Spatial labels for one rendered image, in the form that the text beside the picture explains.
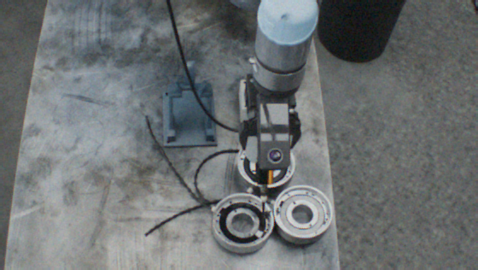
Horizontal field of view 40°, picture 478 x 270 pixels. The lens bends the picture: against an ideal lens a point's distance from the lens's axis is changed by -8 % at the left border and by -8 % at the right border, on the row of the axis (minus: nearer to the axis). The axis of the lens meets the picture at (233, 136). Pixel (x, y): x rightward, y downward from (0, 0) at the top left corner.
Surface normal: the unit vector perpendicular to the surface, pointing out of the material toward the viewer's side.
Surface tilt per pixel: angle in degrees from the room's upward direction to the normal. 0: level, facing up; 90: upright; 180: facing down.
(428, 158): 0
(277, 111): 31
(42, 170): 0
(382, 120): 0
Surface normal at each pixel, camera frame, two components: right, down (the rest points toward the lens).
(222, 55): 0.07, -0.56
